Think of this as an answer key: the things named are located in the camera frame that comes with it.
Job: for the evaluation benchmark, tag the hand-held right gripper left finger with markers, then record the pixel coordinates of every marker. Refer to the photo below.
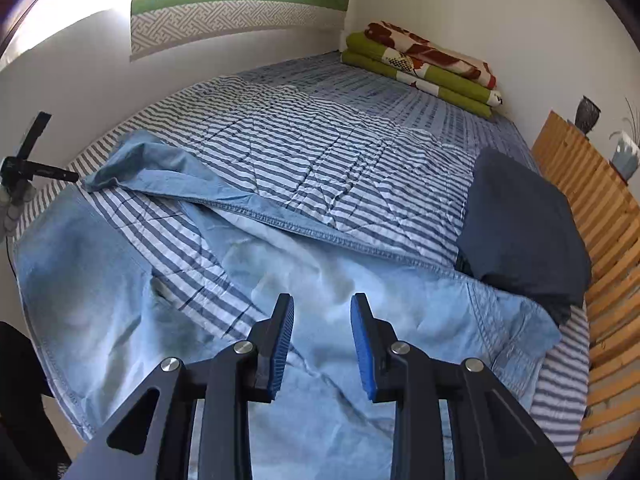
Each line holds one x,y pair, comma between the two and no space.
280,350

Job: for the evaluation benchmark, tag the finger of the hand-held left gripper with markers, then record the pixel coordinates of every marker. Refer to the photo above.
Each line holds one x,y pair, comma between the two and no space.
56,174

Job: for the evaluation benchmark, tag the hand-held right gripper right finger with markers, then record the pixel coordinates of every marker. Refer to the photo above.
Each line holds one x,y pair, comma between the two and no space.
362,350

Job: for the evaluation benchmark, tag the light blue denim garment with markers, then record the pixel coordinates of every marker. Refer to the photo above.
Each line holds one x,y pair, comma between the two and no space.
125,310

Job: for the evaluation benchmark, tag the person's left hand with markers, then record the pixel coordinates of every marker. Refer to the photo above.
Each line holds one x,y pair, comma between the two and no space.
14,205

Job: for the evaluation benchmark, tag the blue white striped quilt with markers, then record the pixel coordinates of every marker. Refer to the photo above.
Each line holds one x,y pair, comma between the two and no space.
325,160

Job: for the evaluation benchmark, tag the navy folded garment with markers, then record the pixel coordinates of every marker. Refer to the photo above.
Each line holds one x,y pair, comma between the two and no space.
520,230

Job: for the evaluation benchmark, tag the black folded garment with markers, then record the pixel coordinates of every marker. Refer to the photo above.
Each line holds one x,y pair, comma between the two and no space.
562,310

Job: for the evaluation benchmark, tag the person's leg in black pants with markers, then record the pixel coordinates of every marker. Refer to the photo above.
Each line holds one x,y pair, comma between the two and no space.
25,410

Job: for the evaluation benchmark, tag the green folded cushions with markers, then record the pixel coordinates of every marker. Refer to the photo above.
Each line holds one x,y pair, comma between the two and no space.
400,105

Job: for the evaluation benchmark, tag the green folded quilt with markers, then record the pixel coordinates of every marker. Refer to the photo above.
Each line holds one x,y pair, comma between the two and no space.
470,105
362,42

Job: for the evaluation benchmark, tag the red floral folded blanket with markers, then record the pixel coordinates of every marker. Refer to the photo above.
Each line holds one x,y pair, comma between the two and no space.
430,55

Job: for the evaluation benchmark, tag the dark ceramic vase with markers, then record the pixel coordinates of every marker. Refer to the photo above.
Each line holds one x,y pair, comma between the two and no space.
586,115

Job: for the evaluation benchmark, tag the potted plant in pale pot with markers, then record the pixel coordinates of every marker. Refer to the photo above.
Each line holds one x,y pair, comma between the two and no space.
624,157

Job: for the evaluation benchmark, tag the green landscape wall poster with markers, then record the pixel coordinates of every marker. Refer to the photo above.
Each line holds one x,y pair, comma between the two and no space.
225,20

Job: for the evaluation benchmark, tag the wooden slatted bed rail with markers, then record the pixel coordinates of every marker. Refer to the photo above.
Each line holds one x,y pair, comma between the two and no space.
600,260

